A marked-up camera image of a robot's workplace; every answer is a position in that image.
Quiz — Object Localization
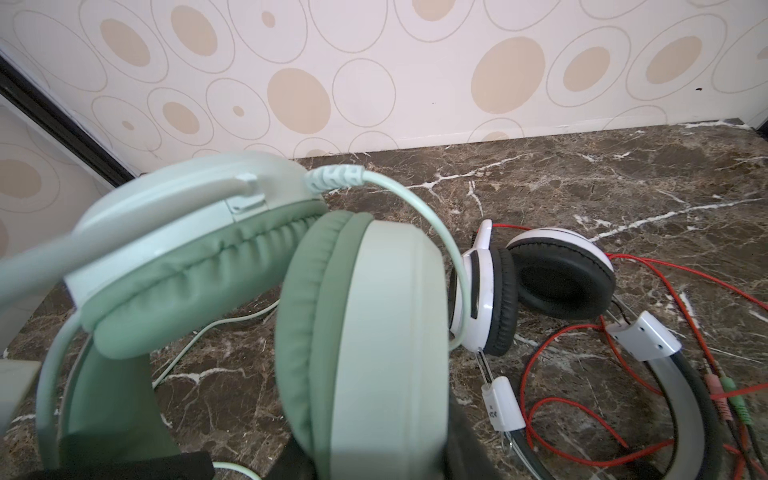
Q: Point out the black corner frame post left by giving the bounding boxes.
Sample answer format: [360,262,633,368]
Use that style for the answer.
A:
[1,57,136,187]

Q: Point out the white black red-cable headphones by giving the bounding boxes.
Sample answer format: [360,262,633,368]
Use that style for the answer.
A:
[448,220,722,479]

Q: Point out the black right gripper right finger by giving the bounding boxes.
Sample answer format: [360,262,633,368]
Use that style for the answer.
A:
[265,395,498,480]

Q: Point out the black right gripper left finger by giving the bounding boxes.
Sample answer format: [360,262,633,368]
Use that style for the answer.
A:
[18,451,215,480]

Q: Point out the mint green headphones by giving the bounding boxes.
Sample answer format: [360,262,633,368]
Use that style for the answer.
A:
[1,151,461,479]

